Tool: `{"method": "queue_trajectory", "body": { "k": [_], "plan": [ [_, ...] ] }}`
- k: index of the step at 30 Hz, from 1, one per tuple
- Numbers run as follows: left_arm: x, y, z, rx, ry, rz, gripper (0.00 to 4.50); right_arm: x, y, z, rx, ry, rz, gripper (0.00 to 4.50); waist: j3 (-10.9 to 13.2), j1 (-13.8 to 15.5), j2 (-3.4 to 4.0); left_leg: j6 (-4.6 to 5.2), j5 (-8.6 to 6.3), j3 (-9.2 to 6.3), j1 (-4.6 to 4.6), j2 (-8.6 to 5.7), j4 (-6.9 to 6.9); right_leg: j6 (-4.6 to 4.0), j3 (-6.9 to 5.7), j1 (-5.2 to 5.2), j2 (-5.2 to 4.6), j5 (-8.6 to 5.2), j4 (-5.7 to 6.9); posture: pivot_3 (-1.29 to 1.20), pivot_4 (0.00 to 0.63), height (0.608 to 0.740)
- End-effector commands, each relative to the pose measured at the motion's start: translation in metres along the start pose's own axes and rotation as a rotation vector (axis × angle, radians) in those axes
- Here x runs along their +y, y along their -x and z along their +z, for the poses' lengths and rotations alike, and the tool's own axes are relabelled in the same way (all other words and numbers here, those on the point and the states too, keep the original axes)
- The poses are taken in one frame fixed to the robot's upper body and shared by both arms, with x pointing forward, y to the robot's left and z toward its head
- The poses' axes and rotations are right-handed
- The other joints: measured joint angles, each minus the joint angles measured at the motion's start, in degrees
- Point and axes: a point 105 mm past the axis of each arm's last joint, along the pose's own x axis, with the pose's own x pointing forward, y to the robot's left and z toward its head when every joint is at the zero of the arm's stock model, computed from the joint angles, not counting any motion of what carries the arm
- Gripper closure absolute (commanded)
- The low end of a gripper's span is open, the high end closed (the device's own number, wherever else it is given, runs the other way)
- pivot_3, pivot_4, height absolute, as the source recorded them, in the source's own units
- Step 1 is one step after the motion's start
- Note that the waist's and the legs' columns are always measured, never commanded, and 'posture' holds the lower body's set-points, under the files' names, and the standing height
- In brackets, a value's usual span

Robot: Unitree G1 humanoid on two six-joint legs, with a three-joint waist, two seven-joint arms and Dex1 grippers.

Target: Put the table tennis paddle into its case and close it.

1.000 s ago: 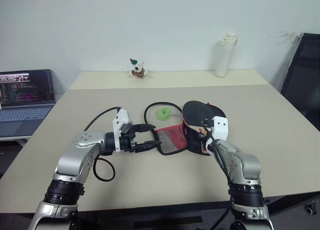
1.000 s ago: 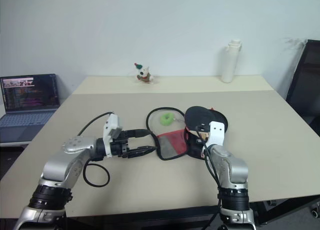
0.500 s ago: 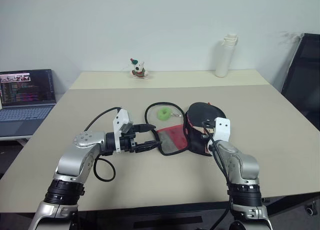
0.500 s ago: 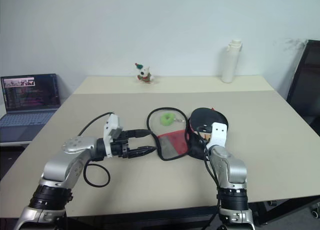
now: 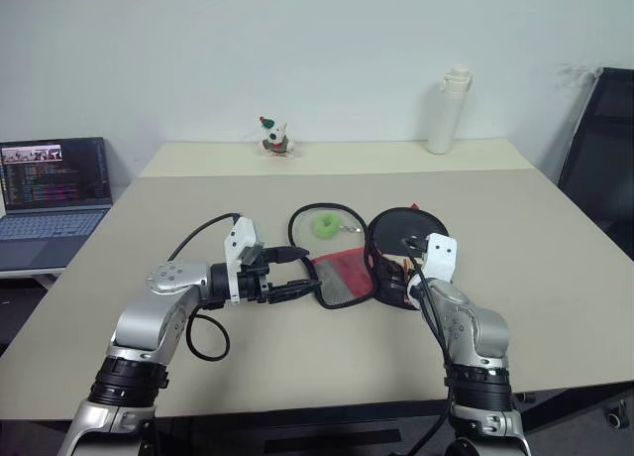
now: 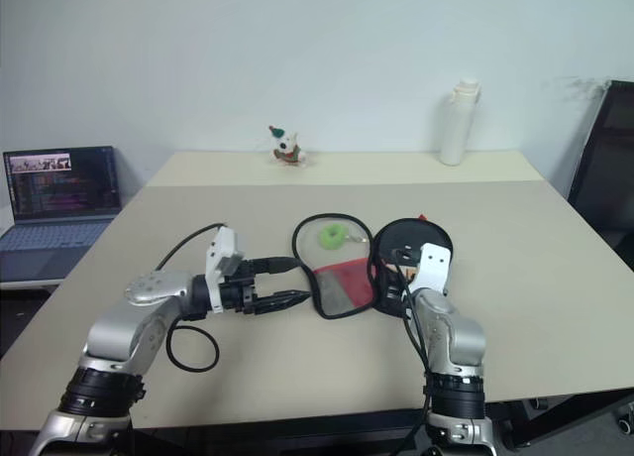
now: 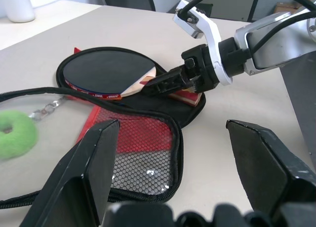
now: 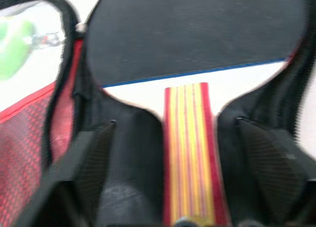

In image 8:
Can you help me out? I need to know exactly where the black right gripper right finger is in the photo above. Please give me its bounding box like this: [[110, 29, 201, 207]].
[[234, 117, 316, 227]]

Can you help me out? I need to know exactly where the green plastic charm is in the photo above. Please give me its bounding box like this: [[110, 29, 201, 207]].
[[0, 19, 36, 81]]

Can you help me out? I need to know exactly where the silver metal key chain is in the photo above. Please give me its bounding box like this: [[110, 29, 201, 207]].
[[24, 32, 65, 49]]

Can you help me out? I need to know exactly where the red and black paddle case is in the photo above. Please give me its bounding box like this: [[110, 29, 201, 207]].
[[0, 0, 316, 227]]

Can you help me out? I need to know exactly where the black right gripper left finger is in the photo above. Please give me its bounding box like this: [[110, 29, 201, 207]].
[[22, 118, 117, 227]]

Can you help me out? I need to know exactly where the table tennis paddle black rubber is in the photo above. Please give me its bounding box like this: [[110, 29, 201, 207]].
[[84, 0, 312, 227]]

